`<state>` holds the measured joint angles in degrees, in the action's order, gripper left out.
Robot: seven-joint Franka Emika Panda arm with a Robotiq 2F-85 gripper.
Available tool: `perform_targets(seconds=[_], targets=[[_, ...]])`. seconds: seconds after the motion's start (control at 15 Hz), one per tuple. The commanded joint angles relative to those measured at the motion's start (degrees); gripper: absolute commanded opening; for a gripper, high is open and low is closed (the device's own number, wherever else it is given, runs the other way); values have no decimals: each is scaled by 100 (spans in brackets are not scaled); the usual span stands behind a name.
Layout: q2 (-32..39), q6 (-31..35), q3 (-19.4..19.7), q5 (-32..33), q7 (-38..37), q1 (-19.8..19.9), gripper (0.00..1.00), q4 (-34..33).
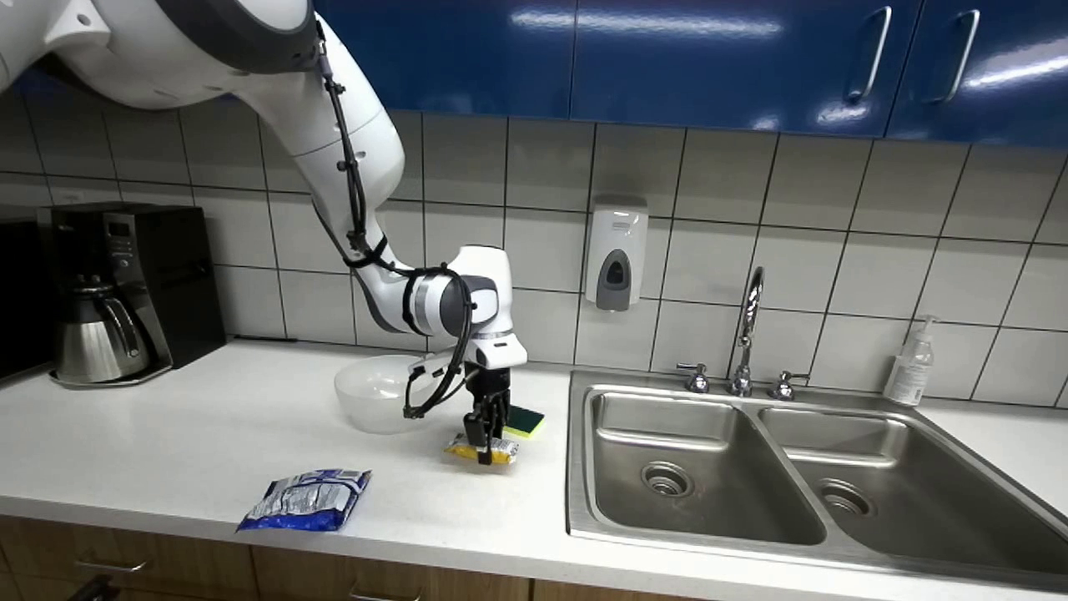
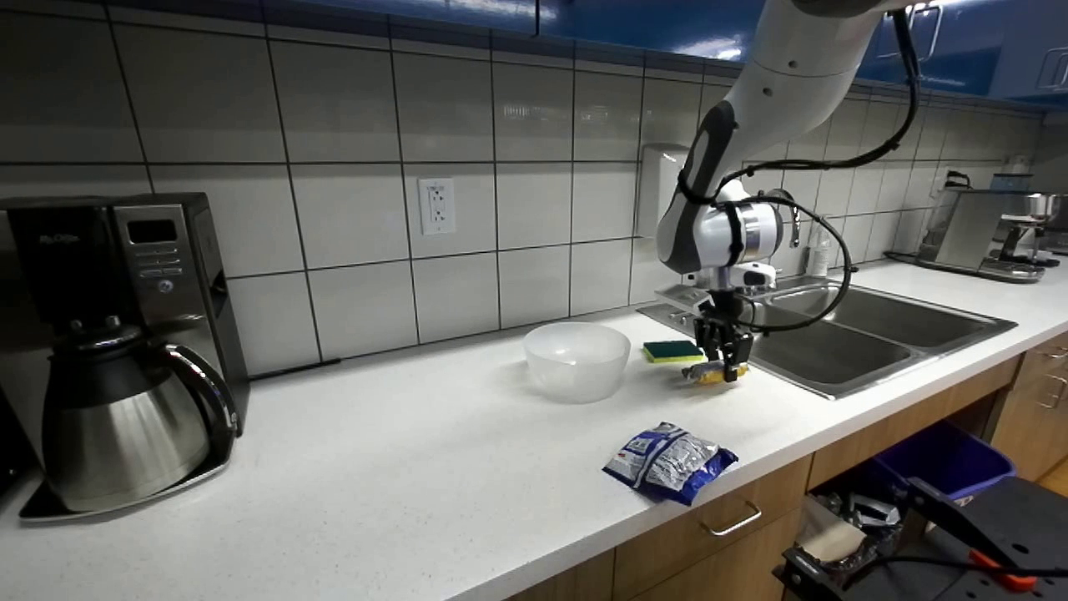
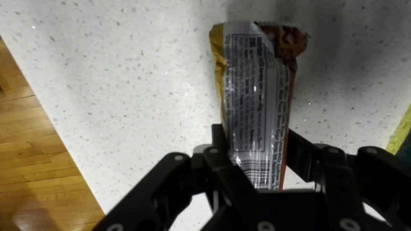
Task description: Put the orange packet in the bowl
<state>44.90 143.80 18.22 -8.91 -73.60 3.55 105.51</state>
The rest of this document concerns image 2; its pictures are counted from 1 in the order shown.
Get silver drawer handle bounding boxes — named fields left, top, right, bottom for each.
left=703, top=502, right=767, bottom=544

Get yellow and green sponge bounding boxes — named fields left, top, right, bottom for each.
left=636, top=334, right=706, bottom=366

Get silver countertop appliance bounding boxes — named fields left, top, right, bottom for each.
left=915, top=168, right=1068, bottom=287

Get blue upper cabinet door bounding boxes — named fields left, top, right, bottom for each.
left=875, top=6, right=1068, bottom=110
left=537, top=0, right=785, bottom=66

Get white wall soap dispenser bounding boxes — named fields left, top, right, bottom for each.
left=636, top=145, right=695, bottom=244

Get stainless steel double sink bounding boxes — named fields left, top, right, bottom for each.
left=642, top=274, right=1022, bottom=405

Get blue plastic bin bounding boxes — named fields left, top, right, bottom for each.
left=871, top=422, right=1018, bottom=510

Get white wall power outlet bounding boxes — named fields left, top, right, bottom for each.
left=418, top=173, right=461, bottom=239

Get wooden lower cabinet drawers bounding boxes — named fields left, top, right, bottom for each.
left=989, top=329, right=1068, bottom=502

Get trash bin with black bag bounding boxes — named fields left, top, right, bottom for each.
left=775, top=488, right=911, bottom=601

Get black drip coffee maker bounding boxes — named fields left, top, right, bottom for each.
left=0, top=191, right=249, bottom=526

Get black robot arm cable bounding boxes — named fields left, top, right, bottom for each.
left=706, top=6, right=925, bottom=336

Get translucent white plastic bowl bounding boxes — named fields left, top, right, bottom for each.
left=521, top=319, right=635, bottom=409

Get orange and black bar clamp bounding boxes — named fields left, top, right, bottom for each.
left=905, top=479, right=1043, bottom=594

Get steel coffee carafe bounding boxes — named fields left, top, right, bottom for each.
left=40, top=319, right=239, bottom=518

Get blue and white snack packet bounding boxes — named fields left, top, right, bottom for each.
left=599, top=417, right=741, bottom=508

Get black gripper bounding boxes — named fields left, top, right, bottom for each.
left=689, top=287, right=767, bottom=384

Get wooden drawer front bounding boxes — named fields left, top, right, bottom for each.
left=499, top=548, right=618, bottom=601
left=606, top=455, right=815, bottom=601

